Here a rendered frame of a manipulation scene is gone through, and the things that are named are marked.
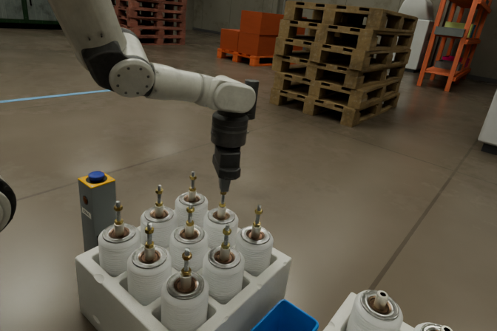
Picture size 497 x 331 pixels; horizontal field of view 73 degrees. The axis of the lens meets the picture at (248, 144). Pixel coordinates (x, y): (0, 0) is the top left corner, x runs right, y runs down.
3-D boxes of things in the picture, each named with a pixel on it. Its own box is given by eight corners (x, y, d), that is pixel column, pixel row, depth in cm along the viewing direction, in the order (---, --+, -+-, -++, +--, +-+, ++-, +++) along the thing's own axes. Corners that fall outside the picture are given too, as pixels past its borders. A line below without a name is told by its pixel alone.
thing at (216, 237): (220, 253, 106) (225, 203, 99) (239, 271, 99) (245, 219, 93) (194, 264, 100) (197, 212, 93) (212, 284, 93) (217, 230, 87)
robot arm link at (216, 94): (253, 115, 79) (202, 108, 71) (233, 105, 86) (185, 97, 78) (260, 88, 77) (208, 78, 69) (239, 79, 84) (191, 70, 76)
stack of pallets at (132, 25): (158, 38, 741) (158, -8, 707) (186, 44, 692) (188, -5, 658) (103, 38, 643) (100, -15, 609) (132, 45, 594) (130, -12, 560)
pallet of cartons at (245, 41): (303, 63, 608) (310, 18, 580) (259, 68, 509) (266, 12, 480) (260, 55, 661) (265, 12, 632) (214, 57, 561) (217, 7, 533)
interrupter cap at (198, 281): (211, 284, 70) (211, 281, 70) (187, 307, 64) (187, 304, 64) (183, 267, 74) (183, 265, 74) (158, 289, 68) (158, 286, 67)
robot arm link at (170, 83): (194, 113, 73) (100, 103, 62) (181, 86, 80) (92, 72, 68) (213, 72, 68) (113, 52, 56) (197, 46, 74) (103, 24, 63)
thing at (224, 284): (234, 298, 90) (241, 243, 83) (240, 330, 81) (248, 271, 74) (198, 301, 88) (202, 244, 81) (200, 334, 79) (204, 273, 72)
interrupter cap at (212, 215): (224, 206, 98) (224, 204, 98) (240, 219, 93) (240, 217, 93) (202, 214, 93) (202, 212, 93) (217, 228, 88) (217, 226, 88)
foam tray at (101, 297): (177, 422, 68) (180, 360, 62) (79, 311, 89) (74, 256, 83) (282, 307, 98) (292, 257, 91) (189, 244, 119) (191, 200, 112)
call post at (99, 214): (97, 282, 99) (90, 189, 88) (85, 270, 103) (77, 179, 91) (119, 270, 104) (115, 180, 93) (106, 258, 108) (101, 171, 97)
